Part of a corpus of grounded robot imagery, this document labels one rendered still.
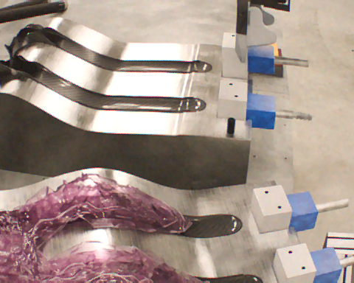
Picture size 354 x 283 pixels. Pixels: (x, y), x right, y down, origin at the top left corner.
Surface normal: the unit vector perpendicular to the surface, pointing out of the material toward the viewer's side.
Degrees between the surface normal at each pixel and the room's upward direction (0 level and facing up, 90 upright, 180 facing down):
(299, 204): 0
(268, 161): 0
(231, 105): 90
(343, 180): 0
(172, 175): 90
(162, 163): 90
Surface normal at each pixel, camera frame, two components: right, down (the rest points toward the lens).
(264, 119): -0.12, 0.56
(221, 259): 0.03, -0.83
